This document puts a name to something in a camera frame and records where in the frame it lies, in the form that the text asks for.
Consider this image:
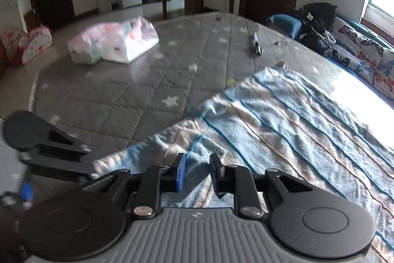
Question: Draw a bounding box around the blue striped knit garment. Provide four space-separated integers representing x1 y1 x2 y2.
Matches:
94 67 393 262

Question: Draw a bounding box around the grey star quilted table cover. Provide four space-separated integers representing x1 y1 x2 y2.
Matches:
34 14 393 166

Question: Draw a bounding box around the pink floral bag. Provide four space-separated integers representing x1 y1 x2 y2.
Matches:
1 25 53 67

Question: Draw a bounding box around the black pen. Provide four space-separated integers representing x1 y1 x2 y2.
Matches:
252 32 263 56

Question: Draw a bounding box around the blue sofa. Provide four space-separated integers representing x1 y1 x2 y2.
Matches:
266 11 393 83

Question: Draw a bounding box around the black bag on sofa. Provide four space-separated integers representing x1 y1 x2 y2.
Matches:
290 3 337 57

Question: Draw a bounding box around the long butterfly cushion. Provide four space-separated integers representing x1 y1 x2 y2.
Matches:
330 17 393 99

